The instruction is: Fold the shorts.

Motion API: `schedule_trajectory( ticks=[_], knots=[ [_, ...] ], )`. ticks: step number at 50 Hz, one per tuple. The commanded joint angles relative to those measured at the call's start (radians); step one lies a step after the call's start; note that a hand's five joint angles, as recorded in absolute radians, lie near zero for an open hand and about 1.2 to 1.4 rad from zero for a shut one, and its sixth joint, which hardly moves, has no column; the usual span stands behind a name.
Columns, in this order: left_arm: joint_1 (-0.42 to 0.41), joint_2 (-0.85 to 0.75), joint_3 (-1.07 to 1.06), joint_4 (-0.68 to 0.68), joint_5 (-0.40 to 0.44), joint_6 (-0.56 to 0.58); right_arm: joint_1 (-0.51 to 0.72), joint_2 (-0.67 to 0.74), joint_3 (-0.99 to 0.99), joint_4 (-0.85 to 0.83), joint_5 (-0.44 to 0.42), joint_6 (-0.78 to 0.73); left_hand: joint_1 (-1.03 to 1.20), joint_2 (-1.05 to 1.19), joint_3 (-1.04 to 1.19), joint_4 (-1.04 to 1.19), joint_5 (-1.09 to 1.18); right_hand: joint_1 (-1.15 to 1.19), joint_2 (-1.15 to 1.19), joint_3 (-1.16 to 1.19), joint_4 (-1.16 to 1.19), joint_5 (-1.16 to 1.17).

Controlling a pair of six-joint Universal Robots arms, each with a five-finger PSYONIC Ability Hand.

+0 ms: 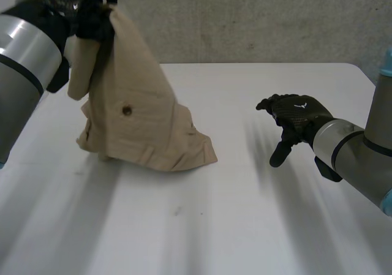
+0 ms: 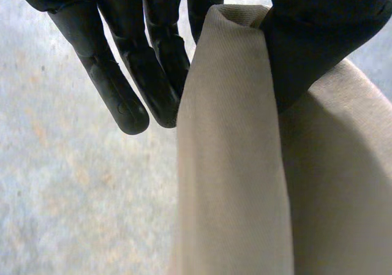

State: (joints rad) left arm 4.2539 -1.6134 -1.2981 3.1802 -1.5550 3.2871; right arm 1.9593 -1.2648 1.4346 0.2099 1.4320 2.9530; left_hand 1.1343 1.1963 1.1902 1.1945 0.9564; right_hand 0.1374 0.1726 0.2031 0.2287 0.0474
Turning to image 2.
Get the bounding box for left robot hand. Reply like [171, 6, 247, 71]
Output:
[7, 0, 392, 135]

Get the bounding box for beige shorts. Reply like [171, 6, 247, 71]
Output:
[171, 4, 392, 275]

